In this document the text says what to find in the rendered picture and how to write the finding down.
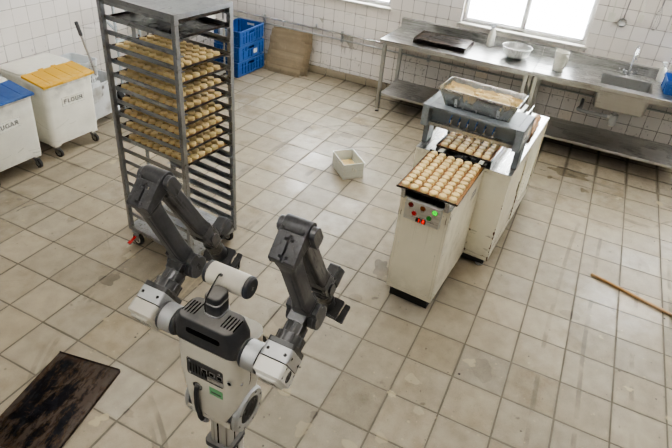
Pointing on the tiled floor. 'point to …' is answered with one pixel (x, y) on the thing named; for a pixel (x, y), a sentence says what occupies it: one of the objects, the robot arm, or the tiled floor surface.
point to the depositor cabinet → (493, 191)
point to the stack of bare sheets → (55, 402)
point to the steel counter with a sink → (587, 74)
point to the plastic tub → (348, 164)
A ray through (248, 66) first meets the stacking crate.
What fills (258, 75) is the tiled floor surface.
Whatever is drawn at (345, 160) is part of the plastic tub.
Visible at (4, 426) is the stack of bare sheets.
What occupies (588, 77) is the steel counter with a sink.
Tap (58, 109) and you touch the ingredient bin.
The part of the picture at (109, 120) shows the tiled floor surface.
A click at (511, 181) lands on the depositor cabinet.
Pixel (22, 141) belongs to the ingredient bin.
